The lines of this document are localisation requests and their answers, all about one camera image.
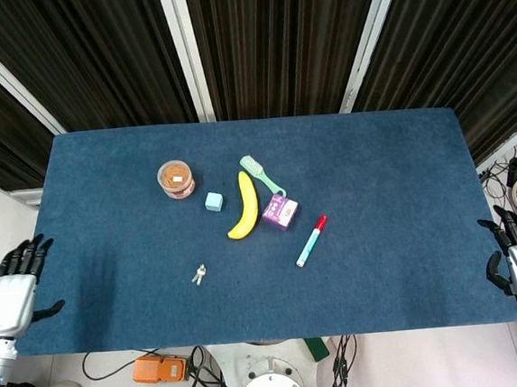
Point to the light green brush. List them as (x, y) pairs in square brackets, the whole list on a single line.
[(261, 177)]

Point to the purple tissue pack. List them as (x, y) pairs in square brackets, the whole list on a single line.
[(281, 211)]

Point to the black curtain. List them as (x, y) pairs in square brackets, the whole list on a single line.
[(272, 38)]

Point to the white curtain frame post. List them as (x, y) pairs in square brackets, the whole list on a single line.
[(4, 80), (185, 50), (369, 39)]

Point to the clear round snack jar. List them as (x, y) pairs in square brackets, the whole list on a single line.
[(175, 179)]

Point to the orange foot pedal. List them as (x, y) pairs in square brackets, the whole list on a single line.
[(160, 368)]

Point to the yellow banana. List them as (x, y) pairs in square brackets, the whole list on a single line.
[(246, 206)]

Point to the light blue cube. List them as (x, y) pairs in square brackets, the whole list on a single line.
[(214, 202)]

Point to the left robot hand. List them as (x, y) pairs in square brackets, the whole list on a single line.
[(10, 300)]

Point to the small silver key bunch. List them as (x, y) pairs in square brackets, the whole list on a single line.
[(199, 274)]

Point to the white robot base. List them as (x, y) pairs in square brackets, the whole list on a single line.
[(270, 378)]

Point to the blue table cloth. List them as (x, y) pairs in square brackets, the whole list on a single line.
[(267, 292)]

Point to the red capped marker pen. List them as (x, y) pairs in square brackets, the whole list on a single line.
[(311, 241)]

